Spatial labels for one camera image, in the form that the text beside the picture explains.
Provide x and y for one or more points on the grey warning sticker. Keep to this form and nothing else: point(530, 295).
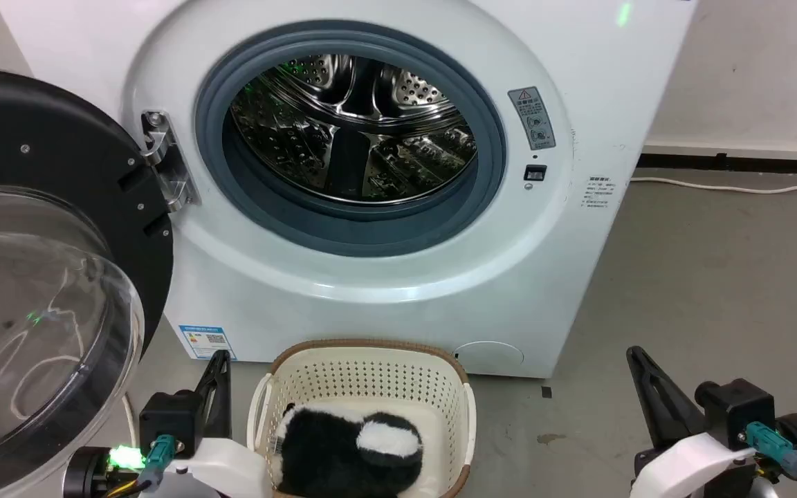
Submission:
point(532, 117)

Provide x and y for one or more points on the round white filter cover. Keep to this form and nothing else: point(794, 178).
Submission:
point(490, 357)

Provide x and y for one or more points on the stainless steel drum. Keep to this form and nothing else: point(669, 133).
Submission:
point(371, 93)

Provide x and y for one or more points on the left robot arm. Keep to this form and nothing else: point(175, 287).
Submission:
point(84, 474)

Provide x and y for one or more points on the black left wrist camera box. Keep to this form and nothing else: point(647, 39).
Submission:
point(167, 415)

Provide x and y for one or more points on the white front-load washing machine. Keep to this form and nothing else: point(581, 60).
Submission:
point(564, 277)

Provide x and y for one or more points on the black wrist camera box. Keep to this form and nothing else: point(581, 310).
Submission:
point(167, 415)
point(737, 408)

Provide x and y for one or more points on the blue energy label sticker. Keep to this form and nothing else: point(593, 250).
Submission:
point(206, 341)

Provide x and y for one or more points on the cream plastic laundry basket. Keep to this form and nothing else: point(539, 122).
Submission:
point(371, 380)

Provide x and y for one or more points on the small printed text sticker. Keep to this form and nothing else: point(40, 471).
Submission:
point(598, 191)

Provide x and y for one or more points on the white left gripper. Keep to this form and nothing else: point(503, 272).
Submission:
point(225, 474)

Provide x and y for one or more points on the grey rubber door gasket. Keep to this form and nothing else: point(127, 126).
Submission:
point(490, 162)

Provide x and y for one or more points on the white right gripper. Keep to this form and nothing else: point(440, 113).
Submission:
point(689, 470)

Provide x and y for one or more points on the black door with clear glass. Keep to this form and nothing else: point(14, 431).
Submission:
point(59, 138)

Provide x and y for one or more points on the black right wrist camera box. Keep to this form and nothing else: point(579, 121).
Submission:
point(737, 408)

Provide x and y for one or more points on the black door latch socket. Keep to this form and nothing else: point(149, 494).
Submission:
point(535, 173)

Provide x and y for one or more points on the black and white plush toy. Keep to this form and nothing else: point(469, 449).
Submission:
point(329, 463)

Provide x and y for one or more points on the black wall baseboard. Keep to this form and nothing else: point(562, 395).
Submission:
point(737, 164)

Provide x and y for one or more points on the chrome door hinge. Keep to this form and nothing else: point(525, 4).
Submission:
point(167, 162)

